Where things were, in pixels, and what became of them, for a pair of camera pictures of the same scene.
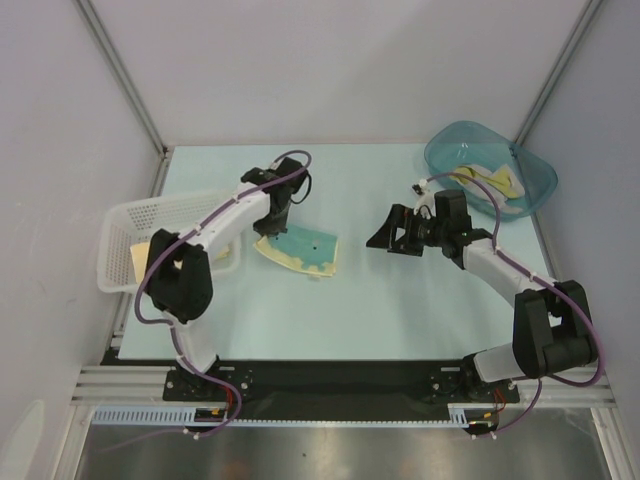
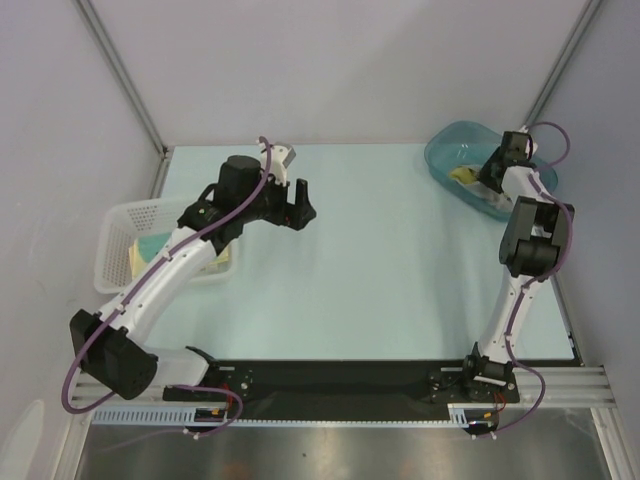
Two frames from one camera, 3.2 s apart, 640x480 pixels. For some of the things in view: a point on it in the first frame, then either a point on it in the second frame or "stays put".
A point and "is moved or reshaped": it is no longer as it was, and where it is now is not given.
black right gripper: x=404 y=231 -> x=489 y=170
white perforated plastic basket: x=134 y=223 stays put
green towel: x=303 y=249 is moved or reshaped
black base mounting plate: x=404 y=385 stays put
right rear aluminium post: x=557 y=70 stays put
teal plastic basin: x=518 y=177 stays put
